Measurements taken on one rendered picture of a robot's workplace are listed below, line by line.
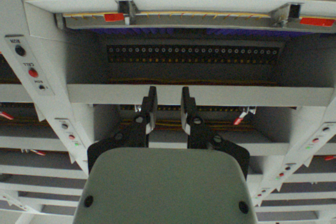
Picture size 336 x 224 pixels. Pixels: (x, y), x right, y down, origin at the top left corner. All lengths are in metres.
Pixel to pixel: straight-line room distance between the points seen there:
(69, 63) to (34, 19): 0.10
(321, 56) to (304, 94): 0.12
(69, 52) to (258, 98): 0.44
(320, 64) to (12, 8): 0.64
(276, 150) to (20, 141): 0.83
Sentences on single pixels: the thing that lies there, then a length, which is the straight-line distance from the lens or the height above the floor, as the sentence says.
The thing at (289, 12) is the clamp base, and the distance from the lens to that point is 0.32.
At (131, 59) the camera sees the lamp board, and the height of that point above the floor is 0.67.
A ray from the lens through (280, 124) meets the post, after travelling 0.55.
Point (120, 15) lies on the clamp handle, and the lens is 0.20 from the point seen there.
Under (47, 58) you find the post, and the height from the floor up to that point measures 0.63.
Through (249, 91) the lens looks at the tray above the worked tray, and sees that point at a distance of 0.32.
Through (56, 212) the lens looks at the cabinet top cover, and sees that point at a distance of 1.43.
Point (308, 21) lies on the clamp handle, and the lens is 0.27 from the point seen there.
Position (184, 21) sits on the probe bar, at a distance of 0.27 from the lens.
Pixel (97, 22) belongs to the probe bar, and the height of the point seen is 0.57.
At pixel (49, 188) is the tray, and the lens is 0.97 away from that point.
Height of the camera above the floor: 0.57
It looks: 32 degrees up
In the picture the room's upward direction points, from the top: 180 degrees counter-clockwise
